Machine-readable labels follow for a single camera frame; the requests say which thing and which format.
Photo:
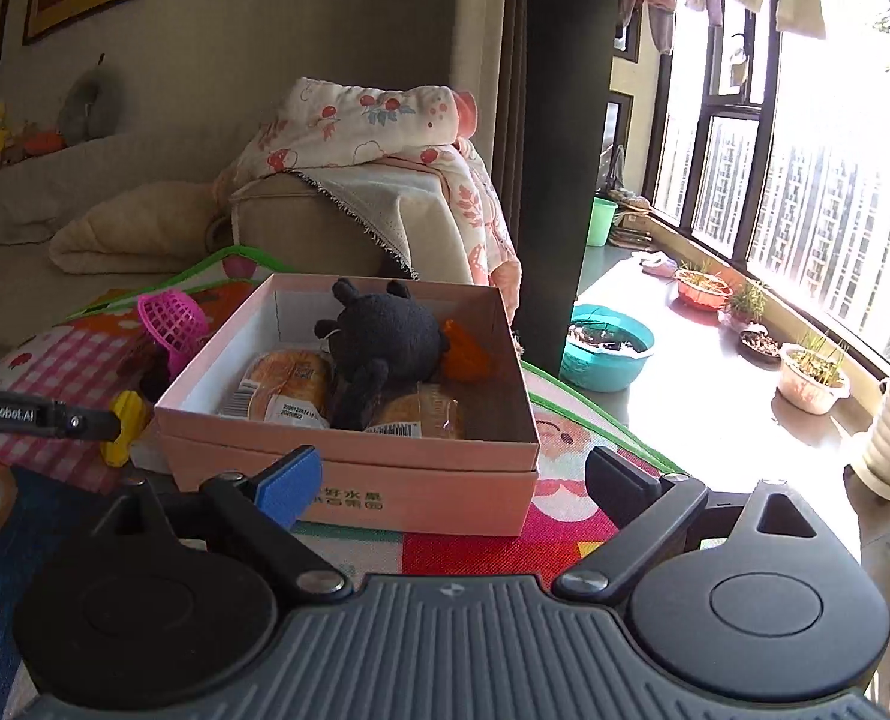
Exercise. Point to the floral print blanket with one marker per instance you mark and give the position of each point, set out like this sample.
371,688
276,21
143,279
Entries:
355,120

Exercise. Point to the teal plastic basin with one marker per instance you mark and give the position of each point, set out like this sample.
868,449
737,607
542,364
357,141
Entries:
602,371

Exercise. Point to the wrapped bread packet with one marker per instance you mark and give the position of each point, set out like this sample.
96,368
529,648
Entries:
431,412
280,382

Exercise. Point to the dark window frame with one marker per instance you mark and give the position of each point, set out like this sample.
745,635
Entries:
760,165

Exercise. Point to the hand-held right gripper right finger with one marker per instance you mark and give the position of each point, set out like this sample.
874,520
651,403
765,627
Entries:
614,487

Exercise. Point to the black plush toy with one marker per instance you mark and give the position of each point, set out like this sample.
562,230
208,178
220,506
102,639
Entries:
385,345

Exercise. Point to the dark shallow plant bowl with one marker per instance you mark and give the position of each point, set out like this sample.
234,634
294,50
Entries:
760,346

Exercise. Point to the grey fringed cloth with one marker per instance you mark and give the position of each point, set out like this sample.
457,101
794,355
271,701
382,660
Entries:
392,202

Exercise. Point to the pink hanging garment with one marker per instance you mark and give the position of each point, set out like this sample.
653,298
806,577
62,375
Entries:
653,7

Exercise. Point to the white pot with sprouts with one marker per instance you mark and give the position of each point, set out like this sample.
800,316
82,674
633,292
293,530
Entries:
812,382

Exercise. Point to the pink toy basket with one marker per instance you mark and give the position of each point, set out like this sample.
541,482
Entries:
175,322

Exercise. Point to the green plastic bucket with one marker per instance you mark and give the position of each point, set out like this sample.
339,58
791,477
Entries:
601,223

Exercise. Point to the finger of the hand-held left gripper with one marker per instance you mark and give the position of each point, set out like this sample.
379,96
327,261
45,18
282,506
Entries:
85,421

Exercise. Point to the beige sofa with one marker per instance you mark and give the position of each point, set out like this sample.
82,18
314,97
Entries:
10,199

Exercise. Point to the red plant pot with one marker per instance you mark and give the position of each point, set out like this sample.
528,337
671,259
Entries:
704,292

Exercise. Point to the pink cardboard box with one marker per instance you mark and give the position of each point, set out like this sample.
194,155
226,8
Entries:
415,496

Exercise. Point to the small green potted plant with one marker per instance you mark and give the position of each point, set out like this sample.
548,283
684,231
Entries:
746,304

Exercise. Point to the beige curtain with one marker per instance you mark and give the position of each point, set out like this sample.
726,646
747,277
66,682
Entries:
501,90

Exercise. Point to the yellow plastic toy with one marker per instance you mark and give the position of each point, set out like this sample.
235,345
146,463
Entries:
127,420

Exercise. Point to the orange plastic toy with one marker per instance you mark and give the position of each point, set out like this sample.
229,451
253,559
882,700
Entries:
469,360

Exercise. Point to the orange plush toy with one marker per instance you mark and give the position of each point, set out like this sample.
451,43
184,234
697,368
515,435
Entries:
45,141

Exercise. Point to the grey neck pillow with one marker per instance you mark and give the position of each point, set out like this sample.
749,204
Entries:
78,114

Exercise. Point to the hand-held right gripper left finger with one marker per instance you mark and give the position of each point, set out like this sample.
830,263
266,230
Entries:
295,486

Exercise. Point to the colourful cartoon play mat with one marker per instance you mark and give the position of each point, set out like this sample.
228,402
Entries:
490,556

